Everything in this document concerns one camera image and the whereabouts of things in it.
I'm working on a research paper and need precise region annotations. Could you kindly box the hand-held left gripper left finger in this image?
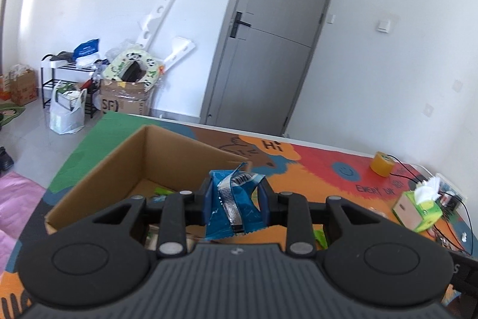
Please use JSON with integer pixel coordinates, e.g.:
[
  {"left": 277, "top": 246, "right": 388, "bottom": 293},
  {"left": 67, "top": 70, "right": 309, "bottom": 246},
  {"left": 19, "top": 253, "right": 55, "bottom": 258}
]
[{"left": 91, "top": 180, "right": 213, "bottom": 256}]

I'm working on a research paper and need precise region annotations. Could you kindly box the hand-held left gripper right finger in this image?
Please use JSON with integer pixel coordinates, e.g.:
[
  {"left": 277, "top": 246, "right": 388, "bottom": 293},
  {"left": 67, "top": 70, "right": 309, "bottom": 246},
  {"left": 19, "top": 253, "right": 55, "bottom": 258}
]
[{"left": 259, "top": 179, "right": 378, "bottom": 256}]

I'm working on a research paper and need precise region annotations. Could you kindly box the blue snack packet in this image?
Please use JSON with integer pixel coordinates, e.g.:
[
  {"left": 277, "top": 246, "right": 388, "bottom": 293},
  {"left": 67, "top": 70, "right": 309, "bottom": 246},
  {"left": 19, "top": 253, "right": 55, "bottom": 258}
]
[{"left": 205, "top": 162, "right": 266, "bottom": 241}]

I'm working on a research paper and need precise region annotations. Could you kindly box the white and green snack packet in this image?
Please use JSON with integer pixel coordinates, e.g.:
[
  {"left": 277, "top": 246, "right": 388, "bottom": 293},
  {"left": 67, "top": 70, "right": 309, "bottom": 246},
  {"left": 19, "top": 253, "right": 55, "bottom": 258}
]
[{"left": 146, "top": 225, "right": 161, "bottom": 250}]

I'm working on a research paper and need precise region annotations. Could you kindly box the colourful cartoon table mat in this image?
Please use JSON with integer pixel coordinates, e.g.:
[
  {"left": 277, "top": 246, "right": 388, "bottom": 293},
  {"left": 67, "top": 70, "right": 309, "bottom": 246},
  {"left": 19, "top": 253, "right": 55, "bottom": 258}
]
[{"left": 0, "top": 112, "right": 478, "bottom": 319}]

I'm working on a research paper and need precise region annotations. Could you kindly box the black charger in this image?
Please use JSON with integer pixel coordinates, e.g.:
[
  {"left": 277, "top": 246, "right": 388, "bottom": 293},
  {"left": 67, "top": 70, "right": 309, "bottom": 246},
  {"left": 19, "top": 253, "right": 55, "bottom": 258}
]
[{"left": 444, "top": 192, "right": 464, "bottom": 212}]

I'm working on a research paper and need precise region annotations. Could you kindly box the green tissue box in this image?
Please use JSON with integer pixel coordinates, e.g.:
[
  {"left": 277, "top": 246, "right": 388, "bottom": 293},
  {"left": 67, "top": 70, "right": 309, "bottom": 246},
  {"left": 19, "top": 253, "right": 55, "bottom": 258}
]
[{"left": 392, "top": 175, "right": 443, "bottom": 233}]

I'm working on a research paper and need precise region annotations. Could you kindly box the white power strip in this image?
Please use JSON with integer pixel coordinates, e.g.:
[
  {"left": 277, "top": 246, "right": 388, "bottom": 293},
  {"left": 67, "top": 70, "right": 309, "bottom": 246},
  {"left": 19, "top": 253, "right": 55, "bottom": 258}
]
[{"left": 435, "top": 173, "right": 468, "bottom": 201}]

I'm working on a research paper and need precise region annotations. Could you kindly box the yellow tape roll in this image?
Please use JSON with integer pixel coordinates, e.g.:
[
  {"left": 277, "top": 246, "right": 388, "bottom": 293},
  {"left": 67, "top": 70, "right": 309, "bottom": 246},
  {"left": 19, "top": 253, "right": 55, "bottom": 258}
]
[{"left": 370, "top": 151, "right": 396, "bottom": 178}]

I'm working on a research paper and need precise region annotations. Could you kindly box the printed brown cardboard box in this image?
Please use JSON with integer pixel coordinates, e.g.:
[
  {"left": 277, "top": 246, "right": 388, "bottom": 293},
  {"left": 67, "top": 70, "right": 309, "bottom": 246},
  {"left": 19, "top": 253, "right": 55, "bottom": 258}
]
[{"left": 99, "top": 78, "right": 155, "bottom": 116}]

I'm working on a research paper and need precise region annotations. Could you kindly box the short white board with holes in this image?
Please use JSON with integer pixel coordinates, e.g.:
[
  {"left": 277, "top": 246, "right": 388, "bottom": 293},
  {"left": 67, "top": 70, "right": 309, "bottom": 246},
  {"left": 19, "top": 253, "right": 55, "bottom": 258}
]
[{"left": 162, "top": 37, "right": 197, "bottom": 75}]

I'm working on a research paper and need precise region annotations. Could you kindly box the grey door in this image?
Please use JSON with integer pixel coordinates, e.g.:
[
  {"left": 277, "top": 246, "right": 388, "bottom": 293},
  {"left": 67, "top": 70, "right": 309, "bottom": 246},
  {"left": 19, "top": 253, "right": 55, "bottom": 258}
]
[{"left": 200, "top": 0, "right": 341, "bottom": 136}]

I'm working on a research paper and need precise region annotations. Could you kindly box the white plastic bag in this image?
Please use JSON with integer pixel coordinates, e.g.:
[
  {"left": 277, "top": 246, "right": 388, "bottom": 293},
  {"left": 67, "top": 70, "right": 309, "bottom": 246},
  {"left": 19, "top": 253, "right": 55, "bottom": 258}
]
[{"left": 50, "top": 80, "right": 87, "bottom": 135}]

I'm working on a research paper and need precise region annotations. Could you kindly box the tall white board with holes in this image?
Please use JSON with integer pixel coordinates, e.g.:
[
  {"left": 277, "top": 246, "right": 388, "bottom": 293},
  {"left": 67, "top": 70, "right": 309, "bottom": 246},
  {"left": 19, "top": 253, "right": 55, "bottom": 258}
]
[{"left": 135, "top": 0, "right": 180, "bottom": 51}]

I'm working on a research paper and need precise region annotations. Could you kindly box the pink blanket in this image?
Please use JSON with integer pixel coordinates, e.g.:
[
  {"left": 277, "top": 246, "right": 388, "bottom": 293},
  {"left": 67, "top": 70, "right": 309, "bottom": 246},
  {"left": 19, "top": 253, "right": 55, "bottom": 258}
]
[{"left": 0, "top": 171, "right": 47, "bottom": 278}]

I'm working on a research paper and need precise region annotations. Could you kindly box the blue plastic bag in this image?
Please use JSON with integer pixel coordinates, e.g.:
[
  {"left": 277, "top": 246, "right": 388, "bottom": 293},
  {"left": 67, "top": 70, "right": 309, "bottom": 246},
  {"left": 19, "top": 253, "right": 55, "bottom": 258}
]
[{"left": 73, "top": 39, "right": 101, "bottom": 60}]

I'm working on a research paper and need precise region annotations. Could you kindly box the black shoe rack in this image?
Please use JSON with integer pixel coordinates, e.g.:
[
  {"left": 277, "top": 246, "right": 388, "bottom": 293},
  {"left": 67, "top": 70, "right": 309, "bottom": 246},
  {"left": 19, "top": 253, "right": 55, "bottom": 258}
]
[{"left": 41, "top": 52, "right": 101, "bottom": 118}]

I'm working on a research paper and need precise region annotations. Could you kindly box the black shoe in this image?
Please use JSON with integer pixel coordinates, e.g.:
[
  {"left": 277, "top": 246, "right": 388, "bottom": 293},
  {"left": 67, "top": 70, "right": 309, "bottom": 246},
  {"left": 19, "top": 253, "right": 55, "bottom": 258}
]
[{"left": 0, "top": 146, "right": 15, "bottom": 172}]

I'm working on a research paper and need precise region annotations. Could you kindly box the green rug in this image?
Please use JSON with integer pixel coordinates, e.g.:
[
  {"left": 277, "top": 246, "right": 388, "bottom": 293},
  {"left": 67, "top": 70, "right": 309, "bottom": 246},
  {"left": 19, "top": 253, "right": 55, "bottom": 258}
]
[{"left": 0, "top": 100, "right": 27, "bottom": 127}]

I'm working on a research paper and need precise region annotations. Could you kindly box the small brown cardboard box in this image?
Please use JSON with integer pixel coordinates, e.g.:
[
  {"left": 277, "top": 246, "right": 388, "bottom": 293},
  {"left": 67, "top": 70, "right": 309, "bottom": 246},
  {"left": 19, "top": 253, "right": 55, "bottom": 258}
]
[{"left": 8, "top": 67, "right": 38, "bottom": 106}]

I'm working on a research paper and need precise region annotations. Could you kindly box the red cable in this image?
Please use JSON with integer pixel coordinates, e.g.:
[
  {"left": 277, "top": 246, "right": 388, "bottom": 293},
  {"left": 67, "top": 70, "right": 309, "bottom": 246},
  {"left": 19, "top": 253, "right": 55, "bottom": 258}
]
[{"left": 433, "top": 218, "right": 454, "bottom": 249}]

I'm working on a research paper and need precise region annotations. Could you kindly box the black cable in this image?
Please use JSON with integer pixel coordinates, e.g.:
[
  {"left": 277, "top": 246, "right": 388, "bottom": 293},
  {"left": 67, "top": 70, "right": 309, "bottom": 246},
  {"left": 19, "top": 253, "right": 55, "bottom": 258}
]
[{"left": 388, "top": 154, "right": 474, "bottom": 253}]

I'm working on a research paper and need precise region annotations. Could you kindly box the panda print seat ring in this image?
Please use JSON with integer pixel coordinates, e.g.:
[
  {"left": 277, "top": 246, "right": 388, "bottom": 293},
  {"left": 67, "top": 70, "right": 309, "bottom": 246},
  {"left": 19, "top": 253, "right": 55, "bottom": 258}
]
[{"left": 102, "top": 46, "right": 165, "bottom": 86}]

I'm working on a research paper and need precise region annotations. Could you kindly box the black door handle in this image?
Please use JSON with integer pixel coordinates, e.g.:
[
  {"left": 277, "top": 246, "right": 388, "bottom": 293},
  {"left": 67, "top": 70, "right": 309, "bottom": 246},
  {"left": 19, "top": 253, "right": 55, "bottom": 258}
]
[{"left": 229, "top": 12, "right": 252, "bottom": 39}]

